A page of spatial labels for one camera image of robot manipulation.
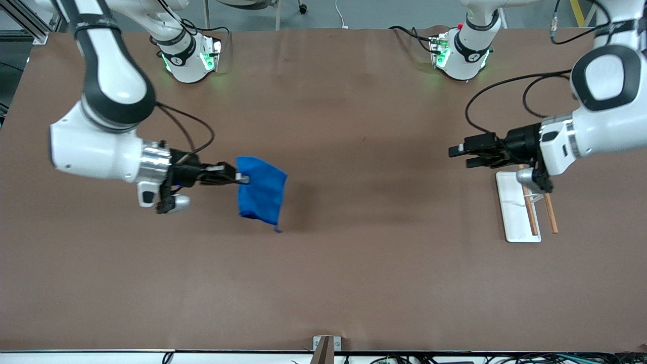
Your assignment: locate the blue towel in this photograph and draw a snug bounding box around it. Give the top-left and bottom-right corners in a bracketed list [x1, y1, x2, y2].
[236, 157, 288, 234]

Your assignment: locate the white rack base plate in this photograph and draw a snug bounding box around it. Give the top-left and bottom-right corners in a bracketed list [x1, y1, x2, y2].
[495, 171, 542, 243]

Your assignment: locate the black left base cable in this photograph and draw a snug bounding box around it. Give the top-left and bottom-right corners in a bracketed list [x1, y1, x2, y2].
[388, 25, 441, 54]

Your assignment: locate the black base cable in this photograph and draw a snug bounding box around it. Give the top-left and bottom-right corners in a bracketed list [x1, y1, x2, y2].
[388, 25, 441, 54]
[179, 20, 232, 51]

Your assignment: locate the black right base cable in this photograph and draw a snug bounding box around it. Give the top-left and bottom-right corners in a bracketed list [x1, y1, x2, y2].
[179, 20, 232, 51]

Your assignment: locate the brown camera post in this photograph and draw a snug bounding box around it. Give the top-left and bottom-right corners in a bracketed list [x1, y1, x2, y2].
[309, 337, 334, 364]

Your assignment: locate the aluminium frame profile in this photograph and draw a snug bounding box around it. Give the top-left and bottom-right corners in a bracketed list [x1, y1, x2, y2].
[0, 0, 64, 45]

